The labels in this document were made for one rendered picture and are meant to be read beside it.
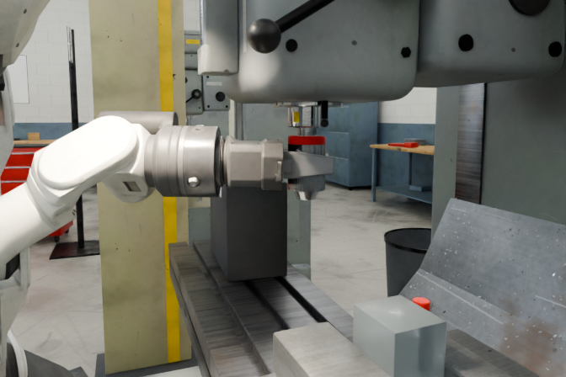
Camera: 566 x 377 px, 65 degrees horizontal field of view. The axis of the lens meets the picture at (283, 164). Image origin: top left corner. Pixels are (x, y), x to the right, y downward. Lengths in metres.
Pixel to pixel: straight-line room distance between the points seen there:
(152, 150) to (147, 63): 1.72
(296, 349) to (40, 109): 9.30
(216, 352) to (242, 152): 0.28
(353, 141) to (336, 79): 7.36
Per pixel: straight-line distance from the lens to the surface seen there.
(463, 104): 0.87
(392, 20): 0.50
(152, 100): 2.23
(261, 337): 0.67
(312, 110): 0.53
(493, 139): 0.82
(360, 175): 7.94
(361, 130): 7.88
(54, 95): 9.58
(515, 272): 0.76
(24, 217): 0.56
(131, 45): 2.25
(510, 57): 0.57
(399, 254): 2.43
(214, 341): 0.67
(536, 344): 0.71
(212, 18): 0.51
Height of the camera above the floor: 1.29
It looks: 6 degrees down
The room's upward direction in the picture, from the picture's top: straight up
